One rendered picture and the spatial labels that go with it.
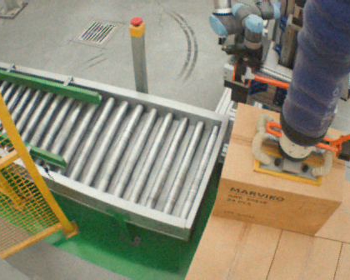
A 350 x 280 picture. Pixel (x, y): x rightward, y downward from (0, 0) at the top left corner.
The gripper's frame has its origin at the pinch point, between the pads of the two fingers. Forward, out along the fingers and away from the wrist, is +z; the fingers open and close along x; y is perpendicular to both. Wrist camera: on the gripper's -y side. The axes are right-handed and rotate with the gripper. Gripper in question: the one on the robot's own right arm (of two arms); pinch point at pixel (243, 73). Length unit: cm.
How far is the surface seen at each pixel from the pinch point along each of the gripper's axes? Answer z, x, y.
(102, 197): 48, -54, -54
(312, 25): -65, -33, 21
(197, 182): 53, -30, -12
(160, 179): 53, -33, -30
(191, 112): 48, 8, -25
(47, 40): 107, 106, -195
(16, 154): 7, -65, -89
